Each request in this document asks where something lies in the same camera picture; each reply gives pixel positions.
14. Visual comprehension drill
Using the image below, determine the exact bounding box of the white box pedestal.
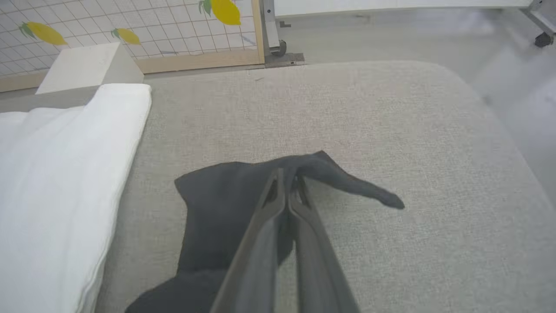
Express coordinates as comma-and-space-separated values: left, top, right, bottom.
35, 42, 145, 95

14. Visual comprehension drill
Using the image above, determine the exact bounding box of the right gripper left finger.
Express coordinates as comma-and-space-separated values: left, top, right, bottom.
211, 168, 286, 313

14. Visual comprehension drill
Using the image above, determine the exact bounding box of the white board panel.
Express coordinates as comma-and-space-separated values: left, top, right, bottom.
274, 0, 534, 18

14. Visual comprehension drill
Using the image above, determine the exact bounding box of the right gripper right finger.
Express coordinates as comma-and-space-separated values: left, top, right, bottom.
287, 173, 361, 313

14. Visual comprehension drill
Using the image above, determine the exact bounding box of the black and white garment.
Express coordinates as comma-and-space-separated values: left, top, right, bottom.
0, 83, 405, 313

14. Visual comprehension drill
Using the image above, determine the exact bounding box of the grey frame leg with caster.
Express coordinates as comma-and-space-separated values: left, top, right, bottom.
519, 0, 556, 48

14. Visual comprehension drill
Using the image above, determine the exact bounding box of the metal frame leg with caster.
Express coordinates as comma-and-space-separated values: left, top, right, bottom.
261, 0, 305, 68

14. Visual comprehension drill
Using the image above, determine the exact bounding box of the lemon print grid panel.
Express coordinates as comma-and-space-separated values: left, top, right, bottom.
0, 0, 265, 93

